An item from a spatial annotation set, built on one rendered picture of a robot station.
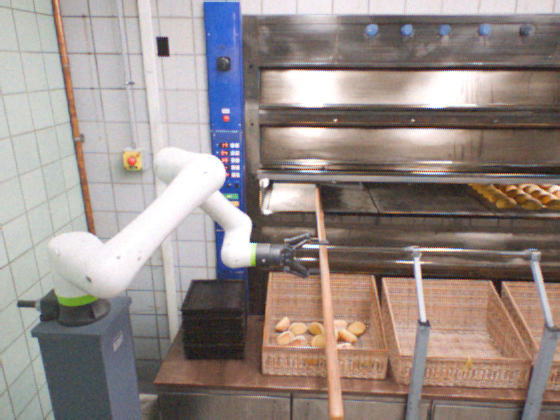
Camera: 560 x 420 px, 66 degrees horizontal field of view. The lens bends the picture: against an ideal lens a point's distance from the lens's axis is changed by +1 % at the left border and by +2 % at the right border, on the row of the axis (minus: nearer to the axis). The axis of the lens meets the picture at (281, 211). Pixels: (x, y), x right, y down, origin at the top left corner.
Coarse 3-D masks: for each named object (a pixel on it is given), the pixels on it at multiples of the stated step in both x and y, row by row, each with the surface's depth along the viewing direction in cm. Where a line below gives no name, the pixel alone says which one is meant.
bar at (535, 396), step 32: (416, 256) 181; (512, 256) 180; (416, 288) 177; (544, 288) 174; (544, 320) 170; (416, 352) 172; (544, 352) 168; (416, 384) 176; (544, 384) 173; (416, 416) 182
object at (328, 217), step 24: (264, 216) 220; (288, 216) 219; (312, 216) 218; (336, 216) 218; (360, 216) 217; (384, 216) 216; (408, 216) 217; (432, 216) 217; (456, 216) 217; (480, 216) 217; (504, 216) 217; (528, 216) 217
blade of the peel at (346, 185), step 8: (280, 184) 263; (288, 184) 263; (296, 184) 262; (304, 184) 262; (312, 184) 262; (328, 184) 271; (336, 184) 271; (344, 184) 271; (352, 184) 271; (360, 184) 270
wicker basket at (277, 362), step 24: (288, 288) 229; (312, 288) 228; (336, 288) 228; (360, 288) 227; (288, 312) 230; (336, 312) 229; (360, 312) 228; (264, 336) 194; (312, 336) 220; (360, 336) 220; (384, 336) 193; (264, 360) 192; (288, 360) 191; (312, 360) 191; (360, 360) 189; (384, 360) 189
